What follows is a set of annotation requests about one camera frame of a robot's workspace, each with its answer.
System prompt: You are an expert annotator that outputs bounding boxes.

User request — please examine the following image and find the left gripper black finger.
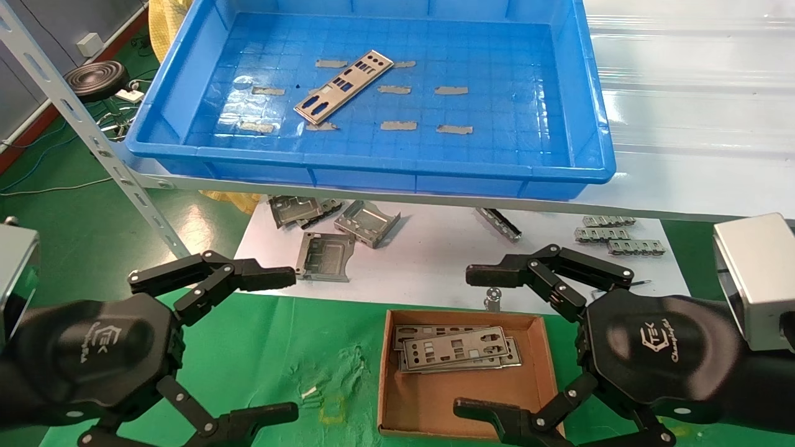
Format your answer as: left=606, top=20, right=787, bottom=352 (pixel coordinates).
left=127, top=250, right=298, bottom=327

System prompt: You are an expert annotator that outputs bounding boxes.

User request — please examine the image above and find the white wall socket box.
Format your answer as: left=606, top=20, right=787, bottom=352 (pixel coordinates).
left=76, top=32, right=104, bottom=58

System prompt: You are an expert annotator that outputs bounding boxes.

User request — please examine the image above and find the grey sheet metal bracket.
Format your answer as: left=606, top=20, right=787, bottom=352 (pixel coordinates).
left=268, top=195, right=324, bottom=230

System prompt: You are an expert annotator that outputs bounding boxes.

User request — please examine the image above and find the silver io shield plate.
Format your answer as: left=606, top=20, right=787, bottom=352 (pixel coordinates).
left=393, top=323, right=493, bottom=352
left=397, top=337, right=523, bottom=373
left=402, top=327, right=512, bottom=374
left=293, top=50, right=396, bottom=123

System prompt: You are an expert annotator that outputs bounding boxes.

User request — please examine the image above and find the brown cardboard box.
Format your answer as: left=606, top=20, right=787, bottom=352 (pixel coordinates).
left=377, top=309, right=566, bottom=439

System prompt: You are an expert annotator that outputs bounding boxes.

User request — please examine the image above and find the long narrow metal bracket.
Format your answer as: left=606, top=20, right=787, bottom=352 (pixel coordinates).
left=475, top=207, right=523, bottom=243

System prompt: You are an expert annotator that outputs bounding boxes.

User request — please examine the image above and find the black round base disc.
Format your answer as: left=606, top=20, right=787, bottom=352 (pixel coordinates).
left=63, top=60, right=130, bottom=104

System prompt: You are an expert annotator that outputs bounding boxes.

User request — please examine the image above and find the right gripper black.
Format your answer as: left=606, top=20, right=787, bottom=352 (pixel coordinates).
left=453, top=243, right=746, bottom=447

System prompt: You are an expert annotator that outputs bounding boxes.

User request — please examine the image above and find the grey metal shelf board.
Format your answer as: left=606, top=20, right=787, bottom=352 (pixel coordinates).
left=115, top=0, right=795, bottom=222

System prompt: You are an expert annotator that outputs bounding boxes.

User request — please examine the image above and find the blue plastic tray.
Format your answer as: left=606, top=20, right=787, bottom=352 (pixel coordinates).
left=124, top=0, right=617, bottom=201

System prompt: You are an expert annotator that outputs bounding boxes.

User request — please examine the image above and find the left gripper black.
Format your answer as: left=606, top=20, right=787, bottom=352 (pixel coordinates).
left=11, top=292, right=301, bottom=447

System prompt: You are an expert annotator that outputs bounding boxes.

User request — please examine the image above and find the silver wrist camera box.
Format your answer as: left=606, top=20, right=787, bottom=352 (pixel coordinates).
left=0, top=217, right=42, bottom=352
left=712, top=212, right=795, bottom=353

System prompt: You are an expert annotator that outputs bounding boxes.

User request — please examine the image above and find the box shaped metal bracket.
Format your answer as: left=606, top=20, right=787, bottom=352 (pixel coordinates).
left=334, top=199, right=402, bottom=250

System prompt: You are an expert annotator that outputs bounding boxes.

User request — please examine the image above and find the grey perforated shelf upright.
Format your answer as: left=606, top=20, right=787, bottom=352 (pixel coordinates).
left=0, top=0, right=191, bottom=259

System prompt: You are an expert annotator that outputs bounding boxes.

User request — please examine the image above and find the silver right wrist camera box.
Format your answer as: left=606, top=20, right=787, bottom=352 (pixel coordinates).
left=712, top=212, right=795, bottom=353

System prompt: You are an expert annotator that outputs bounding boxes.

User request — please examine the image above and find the flat metal frame tray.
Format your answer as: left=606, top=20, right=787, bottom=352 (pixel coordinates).
left=294, top=231, right=357, bottom=284

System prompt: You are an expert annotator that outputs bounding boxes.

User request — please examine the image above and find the white floor cable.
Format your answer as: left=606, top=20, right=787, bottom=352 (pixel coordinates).
left=0, top=176, right=114, bottom=197

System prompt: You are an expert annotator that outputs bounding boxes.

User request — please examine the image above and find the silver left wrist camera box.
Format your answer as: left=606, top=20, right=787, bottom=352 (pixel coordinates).
left=0, top=217, right=42, bottom=352

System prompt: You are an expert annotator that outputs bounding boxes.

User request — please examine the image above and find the green table cloth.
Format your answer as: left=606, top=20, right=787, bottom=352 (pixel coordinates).
left=39, top=287, right=795, bottom=447

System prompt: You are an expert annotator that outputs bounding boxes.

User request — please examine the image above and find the dark sheet metal bracket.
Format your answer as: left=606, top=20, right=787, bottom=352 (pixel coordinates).
left=297, top=198, right=344, bottom=230

